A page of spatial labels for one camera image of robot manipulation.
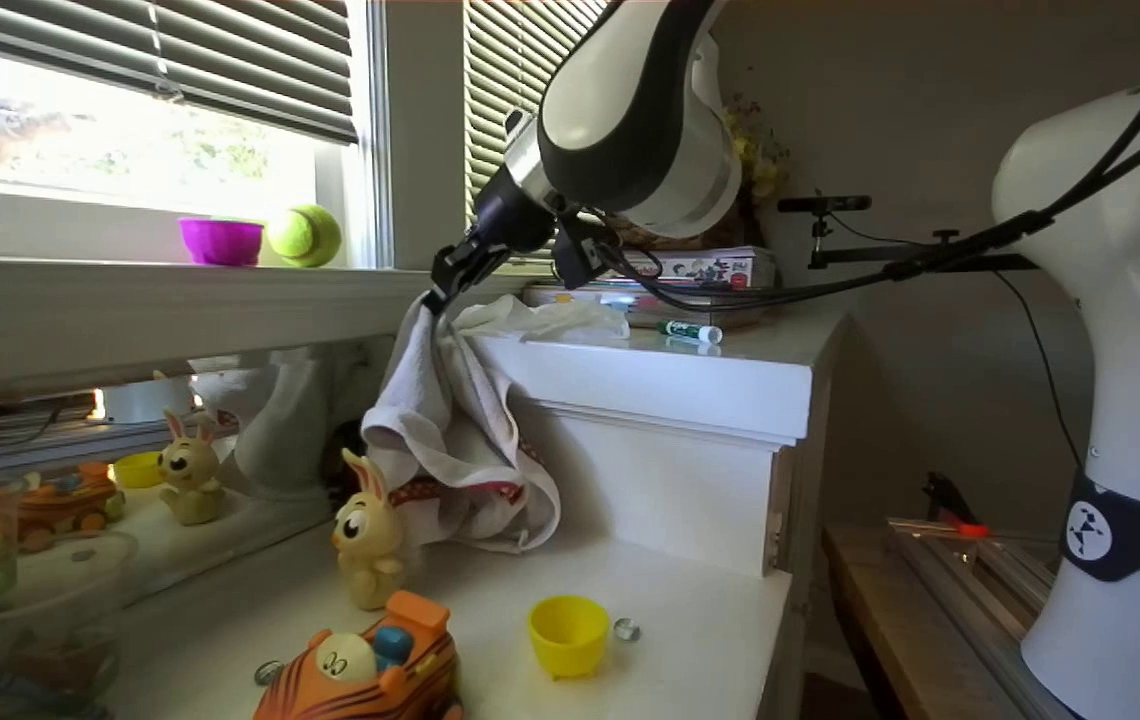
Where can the small teal wrapped item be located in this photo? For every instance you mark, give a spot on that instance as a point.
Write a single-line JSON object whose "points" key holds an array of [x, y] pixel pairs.
{"points": [[690, 338]]}

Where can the yellow flower bunch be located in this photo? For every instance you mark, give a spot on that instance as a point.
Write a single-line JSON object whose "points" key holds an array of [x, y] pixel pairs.
{"points": [[765, 163]]}

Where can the green tennis ball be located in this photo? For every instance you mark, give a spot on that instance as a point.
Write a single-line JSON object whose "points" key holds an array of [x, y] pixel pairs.
{"points": [[307, 238]]}

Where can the purple plastic bowl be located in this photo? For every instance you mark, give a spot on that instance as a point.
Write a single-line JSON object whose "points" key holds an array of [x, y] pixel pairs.
{"points": [[221, 243]]}

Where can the crumpled clear plastic bag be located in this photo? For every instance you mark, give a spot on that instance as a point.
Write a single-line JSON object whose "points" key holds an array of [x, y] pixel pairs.
{"points": [[540, 323]]}

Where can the white and red towel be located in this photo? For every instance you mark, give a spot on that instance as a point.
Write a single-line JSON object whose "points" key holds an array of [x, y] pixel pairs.
{"points": [[447, 442]]}

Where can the flat cardboard box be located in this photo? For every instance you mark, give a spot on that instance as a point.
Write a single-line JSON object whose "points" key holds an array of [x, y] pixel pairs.
{"points": [[710, 269]]}

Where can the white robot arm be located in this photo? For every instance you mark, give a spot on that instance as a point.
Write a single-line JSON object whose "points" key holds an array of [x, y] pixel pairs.
{"points": [[631, 131]]}

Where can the yellow bunny toy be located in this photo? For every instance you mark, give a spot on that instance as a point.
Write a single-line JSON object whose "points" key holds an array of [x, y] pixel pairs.
{"points": [[368, 539]]}

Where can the black camera stand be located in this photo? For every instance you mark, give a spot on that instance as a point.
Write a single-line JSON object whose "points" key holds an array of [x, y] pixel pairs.
{"points": [[905, 257]]}

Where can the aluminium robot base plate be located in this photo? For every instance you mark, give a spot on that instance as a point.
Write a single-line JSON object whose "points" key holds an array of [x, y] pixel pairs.
{"points": [[990, 588]]}

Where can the yellow plastic cup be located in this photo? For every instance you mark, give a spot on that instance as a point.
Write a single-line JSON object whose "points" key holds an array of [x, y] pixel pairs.
{"points": [[569, 634]]}

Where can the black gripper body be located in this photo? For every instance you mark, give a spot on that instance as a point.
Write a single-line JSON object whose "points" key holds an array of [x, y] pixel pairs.
{"points": [[510, 217]]}

